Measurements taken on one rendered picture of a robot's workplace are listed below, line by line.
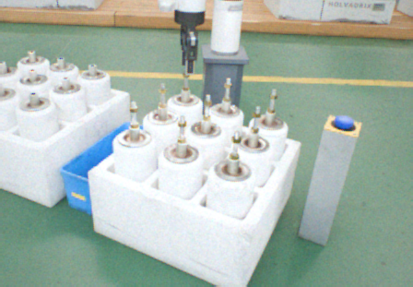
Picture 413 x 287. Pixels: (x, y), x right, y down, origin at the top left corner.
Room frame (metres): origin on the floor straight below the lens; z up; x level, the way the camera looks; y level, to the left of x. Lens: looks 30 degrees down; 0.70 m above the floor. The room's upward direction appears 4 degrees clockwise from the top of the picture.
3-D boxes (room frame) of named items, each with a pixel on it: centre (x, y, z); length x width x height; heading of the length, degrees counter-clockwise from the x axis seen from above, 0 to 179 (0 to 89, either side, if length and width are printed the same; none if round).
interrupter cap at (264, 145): (0.74, -0.11, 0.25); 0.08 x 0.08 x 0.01
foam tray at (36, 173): (1.02, 0.49, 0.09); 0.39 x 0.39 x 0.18; 68
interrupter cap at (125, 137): (0.73, 0.15, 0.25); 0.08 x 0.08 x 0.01
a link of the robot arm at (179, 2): (0.95, 0.07, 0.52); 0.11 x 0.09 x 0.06; 102
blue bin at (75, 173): (0.90, 0.25, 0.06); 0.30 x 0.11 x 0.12; 157
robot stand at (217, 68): (1.24, -0.05, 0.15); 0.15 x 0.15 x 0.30; 5
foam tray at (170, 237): (0.79, -0.01, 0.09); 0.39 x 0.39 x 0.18; 65
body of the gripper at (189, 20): (0.95, 0.05, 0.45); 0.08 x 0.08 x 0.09
